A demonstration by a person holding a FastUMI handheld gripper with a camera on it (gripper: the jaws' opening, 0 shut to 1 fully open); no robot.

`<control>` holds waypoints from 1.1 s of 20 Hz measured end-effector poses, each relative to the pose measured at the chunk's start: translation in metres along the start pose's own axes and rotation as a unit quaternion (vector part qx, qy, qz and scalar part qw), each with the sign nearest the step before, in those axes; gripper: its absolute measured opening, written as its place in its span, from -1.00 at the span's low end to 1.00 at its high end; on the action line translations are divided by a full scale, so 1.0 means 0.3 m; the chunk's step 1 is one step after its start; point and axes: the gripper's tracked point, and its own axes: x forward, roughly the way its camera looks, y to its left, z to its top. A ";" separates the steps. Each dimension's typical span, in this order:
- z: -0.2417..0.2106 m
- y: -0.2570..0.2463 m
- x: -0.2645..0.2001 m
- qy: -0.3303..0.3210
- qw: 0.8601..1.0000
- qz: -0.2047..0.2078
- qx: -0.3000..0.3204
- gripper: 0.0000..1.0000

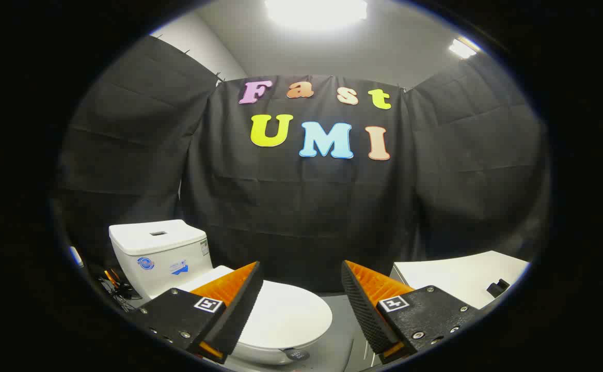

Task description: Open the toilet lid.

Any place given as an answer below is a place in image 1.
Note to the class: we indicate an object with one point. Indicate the white toilet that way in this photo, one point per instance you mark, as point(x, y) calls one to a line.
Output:
point(157, 253)

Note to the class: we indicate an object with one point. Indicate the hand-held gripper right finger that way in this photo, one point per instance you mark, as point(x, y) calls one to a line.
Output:
point(363, 315)

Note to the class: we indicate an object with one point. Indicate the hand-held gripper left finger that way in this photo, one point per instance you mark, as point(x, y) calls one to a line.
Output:
point(239, 315)

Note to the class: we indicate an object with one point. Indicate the white oblong object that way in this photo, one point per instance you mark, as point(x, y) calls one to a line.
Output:
point(76, 257)

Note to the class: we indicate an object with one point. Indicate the small orange object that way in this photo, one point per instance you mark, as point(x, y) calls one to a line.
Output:
point(110, 278)

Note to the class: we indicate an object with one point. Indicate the white toilet lid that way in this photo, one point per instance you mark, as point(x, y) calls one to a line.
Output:
point(286, 315)

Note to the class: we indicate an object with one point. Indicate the large ceiling light panel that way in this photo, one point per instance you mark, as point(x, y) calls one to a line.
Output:
point(314, 11)

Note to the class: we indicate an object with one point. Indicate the white drawer cabinet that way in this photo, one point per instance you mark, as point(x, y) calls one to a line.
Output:
point(451, 276)

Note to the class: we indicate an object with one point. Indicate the black backdrop cloth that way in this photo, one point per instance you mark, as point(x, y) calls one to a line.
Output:
point(301, 206)

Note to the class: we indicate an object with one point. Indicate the small ceiling light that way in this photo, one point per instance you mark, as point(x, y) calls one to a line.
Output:
point(461, 48)

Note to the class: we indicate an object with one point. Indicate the black holder block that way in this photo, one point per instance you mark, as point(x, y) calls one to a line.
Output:
point(497, 288)

